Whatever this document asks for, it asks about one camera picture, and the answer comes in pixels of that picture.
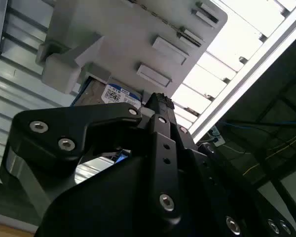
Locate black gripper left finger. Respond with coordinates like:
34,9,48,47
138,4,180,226
0,93,183,227

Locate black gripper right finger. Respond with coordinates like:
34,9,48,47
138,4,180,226
156,92,295,237

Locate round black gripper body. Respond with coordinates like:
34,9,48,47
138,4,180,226
34,145,296,237

